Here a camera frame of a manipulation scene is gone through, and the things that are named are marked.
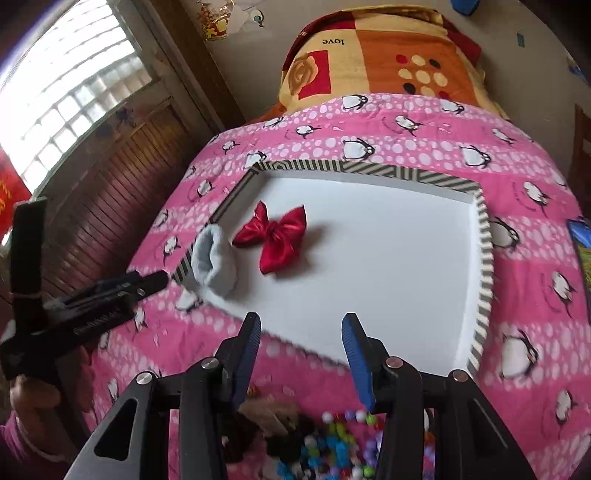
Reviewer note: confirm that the pink penguin print blanket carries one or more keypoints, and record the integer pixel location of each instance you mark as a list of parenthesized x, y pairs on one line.
[(415, 138)]

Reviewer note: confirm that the light blue scrunchie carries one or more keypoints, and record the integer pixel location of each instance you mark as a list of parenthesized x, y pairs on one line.
[(221, 277)]

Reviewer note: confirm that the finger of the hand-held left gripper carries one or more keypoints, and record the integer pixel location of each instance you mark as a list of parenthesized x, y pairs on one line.
[(138, 285)]

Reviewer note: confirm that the black scrunchie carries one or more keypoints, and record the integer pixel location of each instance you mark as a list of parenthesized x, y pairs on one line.
[(286, 445)]

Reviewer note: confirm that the leopard print hair bow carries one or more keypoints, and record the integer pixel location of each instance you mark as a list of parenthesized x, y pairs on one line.
[(272, 415)]

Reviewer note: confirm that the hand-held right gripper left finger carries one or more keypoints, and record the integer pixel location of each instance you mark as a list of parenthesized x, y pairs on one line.
[(247, 362)]

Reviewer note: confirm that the red wall banner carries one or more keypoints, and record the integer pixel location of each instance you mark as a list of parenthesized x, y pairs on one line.
[(11, 198)]

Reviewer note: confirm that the red satin hair bow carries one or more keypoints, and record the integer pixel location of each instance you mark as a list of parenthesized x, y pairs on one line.
[(277, 235)]

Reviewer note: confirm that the red and gold wall sticker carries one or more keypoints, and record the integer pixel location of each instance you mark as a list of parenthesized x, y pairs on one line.
[(214, 18)]

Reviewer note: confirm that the brown wooden chair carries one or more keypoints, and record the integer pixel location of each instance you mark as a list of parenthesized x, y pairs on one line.
[(582, 152)]

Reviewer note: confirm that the small blue wall sticker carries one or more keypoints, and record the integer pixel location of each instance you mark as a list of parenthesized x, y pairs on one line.
[(521, 40)]

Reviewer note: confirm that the brown wooden door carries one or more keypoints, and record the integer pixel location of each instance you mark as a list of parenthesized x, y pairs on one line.
[(115, 184)]

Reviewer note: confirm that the person's left hand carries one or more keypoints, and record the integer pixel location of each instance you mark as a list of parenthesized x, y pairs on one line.
[(32, 392)]

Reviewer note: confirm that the blue hanging cloth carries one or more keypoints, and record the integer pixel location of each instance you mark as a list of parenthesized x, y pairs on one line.
[(466, 5)]

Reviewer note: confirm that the white tray with striped rim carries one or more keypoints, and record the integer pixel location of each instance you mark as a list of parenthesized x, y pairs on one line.
[(369, 258)]

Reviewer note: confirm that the person's left forearm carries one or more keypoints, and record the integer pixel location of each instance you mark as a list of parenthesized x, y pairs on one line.
[(27, 447)]

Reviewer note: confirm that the orange patterned blanket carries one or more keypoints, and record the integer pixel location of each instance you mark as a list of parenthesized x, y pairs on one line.
[(383, 55)]

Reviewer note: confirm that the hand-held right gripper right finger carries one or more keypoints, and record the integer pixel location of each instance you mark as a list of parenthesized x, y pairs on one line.
[(355, 362)]

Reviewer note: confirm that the glass block window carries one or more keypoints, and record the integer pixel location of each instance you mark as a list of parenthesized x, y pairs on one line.
[(69, 92)]

